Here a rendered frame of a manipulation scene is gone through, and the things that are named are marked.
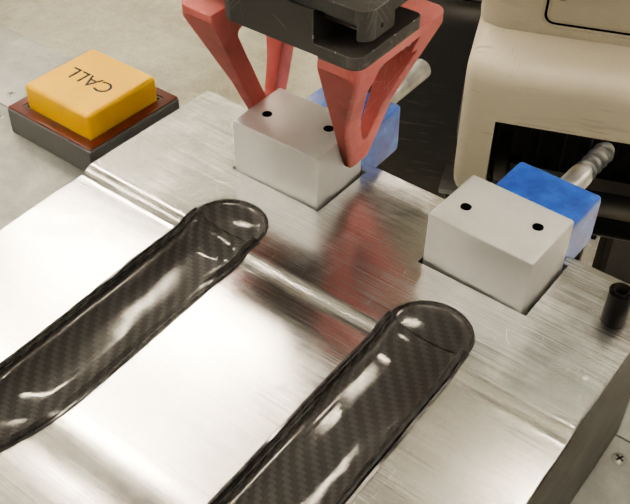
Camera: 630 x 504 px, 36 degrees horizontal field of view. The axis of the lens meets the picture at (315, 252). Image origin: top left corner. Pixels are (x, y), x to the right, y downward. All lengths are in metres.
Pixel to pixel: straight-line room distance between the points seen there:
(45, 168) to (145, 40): 1.77
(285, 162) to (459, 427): 0.15
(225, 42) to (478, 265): 0.15
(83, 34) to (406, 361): 2.11
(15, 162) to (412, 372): 0.35
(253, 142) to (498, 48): 0.35
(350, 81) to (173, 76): 1.87
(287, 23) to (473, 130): 0.41
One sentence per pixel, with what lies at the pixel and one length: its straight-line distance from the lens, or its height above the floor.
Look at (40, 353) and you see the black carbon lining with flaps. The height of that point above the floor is 0.88.
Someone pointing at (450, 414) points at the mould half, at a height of 0.89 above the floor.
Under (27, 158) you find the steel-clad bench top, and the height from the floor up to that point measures 0.80.
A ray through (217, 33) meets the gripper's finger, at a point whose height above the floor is 0.96.
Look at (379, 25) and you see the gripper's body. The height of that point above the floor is 0.99.
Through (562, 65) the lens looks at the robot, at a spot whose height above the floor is 0.80.
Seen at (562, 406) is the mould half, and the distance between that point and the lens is 0.38.
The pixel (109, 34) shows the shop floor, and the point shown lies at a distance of 2.44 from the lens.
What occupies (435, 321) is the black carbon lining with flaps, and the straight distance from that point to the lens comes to 0.40.
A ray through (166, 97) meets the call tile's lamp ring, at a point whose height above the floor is 0.82.
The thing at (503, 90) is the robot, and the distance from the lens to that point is 0.76.
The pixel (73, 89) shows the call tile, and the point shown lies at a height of 0.84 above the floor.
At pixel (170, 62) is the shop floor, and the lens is 2.30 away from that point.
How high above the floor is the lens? 1.17
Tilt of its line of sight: 42 degrees down
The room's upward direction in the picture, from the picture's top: 1 degrees clockwise
